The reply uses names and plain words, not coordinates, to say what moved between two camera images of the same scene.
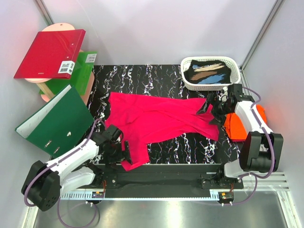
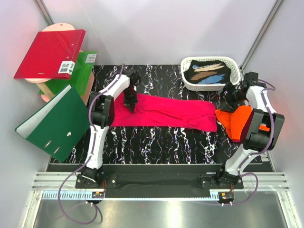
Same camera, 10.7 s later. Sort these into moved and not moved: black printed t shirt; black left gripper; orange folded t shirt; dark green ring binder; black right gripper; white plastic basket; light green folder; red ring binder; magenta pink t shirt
Moved: black left gripper; magenta pink t shirt; black right gripper
Not moved: white plastic basket; dark green ring binder; light green folder; orange folded t shirt; black printed t shirt; red ring binder
